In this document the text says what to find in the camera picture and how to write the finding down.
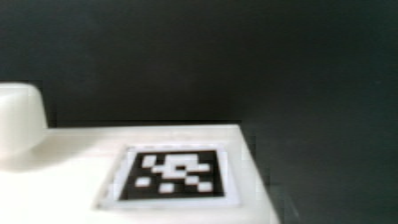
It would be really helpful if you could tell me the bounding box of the white front drawer tray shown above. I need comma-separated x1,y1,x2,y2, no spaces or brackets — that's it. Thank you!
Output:
0,83,281,224

